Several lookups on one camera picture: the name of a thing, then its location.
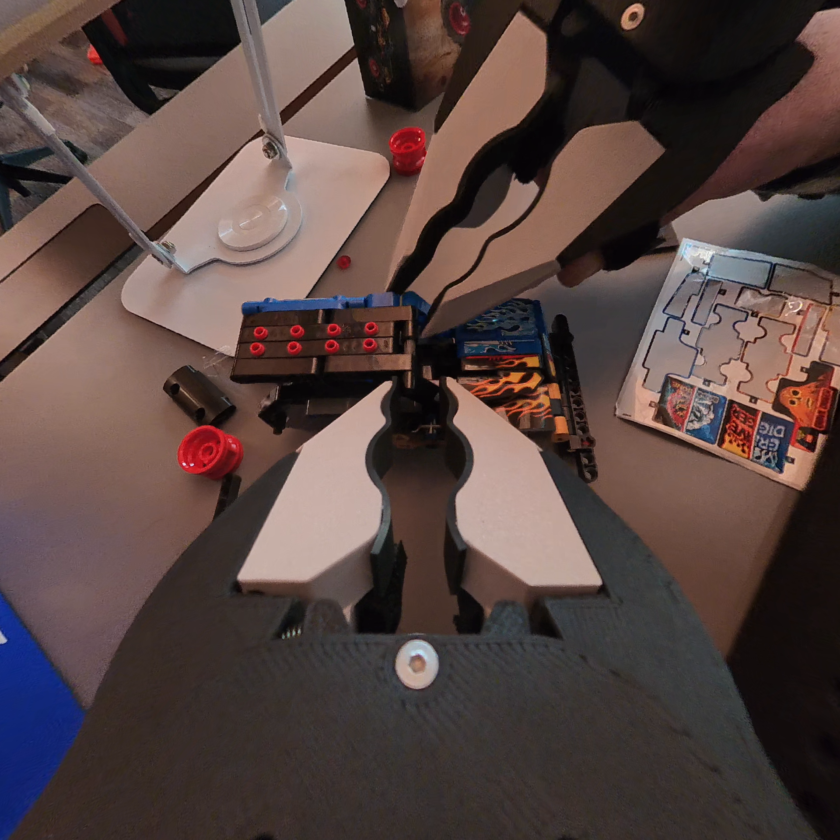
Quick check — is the red toy wheel rim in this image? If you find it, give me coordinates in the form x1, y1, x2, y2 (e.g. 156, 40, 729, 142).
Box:
388, 126, 427, 175
177, 425, 245, 481

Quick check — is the white sticker sheet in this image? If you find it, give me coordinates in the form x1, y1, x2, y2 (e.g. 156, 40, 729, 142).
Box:
615, 238, 840, 492

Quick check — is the office chair teal base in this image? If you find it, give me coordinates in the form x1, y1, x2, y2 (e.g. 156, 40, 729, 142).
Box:
0, 147, 73, 231

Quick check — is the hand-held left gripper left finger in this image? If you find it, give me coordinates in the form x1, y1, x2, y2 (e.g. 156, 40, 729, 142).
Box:
236, 379, 408, 634

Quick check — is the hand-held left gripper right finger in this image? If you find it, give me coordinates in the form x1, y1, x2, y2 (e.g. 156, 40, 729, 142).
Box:
440, 377, 605, 634

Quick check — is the white metal stand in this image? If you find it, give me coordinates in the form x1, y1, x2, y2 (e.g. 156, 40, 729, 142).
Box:
0, 0, 392, 358

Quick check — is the blue plastic bin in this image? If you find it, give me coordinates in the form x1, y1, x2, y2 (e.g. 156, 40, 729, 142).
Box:
0, 591, 86, 837

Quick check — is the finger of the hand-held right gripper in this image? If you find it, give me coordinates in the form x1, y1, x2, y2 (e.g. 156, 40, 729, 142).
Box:
423, 120, 668, 340
386, 12, 565, 296

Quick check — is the person's right hand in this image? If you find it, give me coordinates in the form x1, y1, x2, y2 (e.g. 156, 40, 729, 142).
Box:
556, 49, 840, 288

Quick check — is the black toy set box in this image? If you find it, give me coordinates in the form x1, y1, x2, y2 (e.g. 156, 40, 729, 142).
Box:
344, 0, 483, 111

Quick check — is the blue black toy truck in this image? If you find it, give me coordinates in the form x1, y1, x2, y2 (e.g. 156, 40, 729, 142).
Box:
230, 292, 599, 483

